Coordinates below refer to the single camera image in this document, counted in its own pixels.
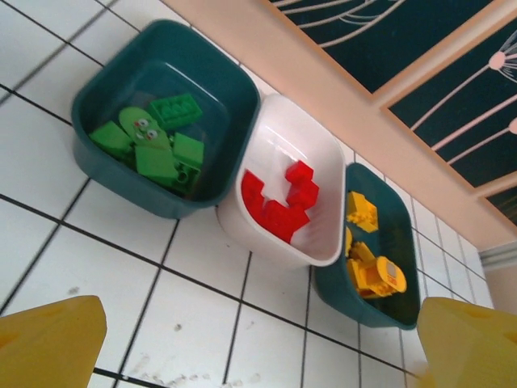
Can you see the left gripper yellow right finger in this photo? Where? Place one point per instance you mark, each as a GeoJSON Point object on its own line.
{"type": "Point", "coordinates": [472, 347]}

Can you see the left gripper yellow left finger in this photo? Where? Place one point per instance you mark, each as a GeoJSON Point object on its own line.
{"type": "Point", "coordinates": [48, 347]}

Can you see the round yellow lego piece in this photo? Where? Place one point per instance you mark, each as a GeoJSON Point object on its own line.
{"type": "Point", "coordinates": [391, 275]}

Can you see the teal plastic bin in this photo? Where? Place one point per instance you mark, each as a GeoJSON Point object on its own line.
{"type": "Point", "coordinates": [169, 56]}
{"type": "Point", "coordinates": [398, 226]}

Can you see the long yellow lego brick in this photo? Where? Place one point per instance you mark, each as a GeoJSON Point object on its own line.
{"type": "Point", "coordinates": [365, 223]}

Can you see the green lego roof piece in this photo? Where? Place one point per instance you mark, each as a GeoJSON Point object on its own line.
{"type": "Point", "coordinates": [109, 139]}

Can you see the long red lego brick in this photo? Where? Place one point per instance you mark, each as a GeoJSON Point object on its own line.
{"type": "Point", "coordinates": [292, 224]}

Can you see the green lego face piece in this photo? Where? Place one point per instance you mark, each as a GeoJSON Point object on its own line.
{"type": "Point", "coordinates": [143, 129]}

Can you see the square green lego brick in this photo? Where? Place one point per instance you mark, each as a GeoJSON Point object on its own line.
{"type": "Point", "coordinates": [187, 150]}

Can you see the long green lego brick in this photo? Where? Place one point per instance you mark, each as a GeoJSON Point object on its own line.
{"type": "Point", "coordinates": [174, 110]}

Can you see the white plastic bin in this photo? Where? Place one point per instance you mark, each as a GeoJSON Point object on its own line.
{"type": "Point", "coordinates": [282, 133]}

